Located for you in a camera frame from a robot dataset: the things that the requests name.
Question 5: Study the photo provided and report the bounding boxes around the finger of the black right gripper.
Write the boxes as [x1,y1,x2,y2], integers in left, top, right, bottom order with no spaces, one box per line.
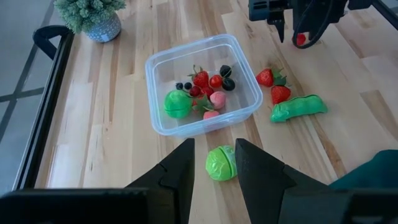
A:
[275,18,285,44]
[308,22,323,40]

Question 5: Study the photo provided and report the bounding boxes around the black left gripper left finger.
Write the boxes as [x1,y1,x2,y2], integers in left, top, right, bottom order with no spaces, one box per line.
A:
[126,138,196,224]

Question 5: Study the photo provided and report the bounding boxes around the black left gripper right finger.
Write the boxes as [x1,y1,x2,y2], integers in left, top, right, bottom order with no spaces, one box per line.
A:
[235,139,330,224]

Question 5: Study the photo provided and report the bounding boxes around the green cabbage toy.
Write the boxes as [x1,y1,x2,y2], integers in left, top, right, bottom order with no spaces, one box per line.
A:
[205,144,238,182]

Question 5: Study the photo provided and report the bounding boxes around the red strawberry toy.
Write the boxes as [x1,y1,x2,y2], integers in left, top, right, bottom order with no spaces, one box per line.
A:
[191,95,215,116]
[256,67,285,88]
[270,76,292,105]
[187,64,210,88]

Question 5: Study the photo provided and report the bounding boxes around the green pea pod toy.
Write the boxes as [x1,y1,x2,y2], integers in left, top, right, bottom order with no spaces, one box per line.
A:
[269,94,329,123]

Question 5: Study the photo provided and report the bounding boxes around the pink round fruit toy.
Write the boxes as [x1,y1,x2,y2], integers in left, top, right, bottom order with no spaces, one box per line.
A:
[203,110,221,121]

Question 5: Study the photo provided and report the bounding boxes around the smooth green vegetable toy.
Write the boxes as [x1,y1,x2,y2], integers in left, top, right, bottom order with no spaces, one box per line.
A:
[164,90,193,119]

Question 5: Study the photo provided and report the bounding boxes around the pink textured fruit toy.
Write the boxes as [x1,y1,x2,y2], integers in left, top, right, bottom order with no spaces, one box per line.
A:
[209,90,227,110]

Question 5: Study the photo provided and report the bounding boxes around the clear plastic tupperware container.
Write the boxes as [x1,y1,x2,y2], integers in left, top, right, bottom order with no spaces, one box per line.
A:
[144,34,264,139]

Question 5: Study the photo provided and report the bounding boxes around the dark green cloth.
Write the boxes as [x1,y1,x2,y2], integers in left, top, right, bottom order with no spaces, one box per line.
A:
[328,149,398,191]

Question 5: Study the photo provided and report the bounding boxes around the small potted green plant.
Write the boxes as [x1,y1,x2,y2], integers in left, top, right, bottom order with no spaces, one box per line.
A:
[53,0,127,44]

